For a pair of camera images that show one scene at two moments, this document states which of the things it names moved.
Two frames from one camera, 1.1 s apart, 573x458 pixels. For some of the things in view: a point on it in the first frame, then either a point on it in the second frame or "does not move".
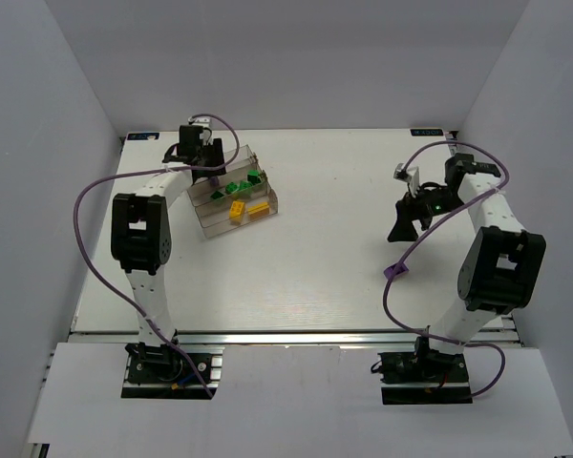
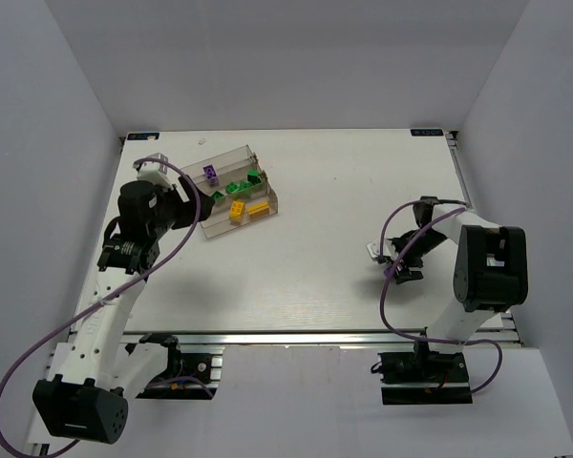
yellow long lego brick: (258, 211) does not move
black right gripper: (412, 208) → (406, 254)
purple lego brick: (388, 272) does not move
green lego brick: (231, 187) does not move
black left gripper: (209, 159) → (191, 201)
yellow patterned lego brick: (236, 210) does not move
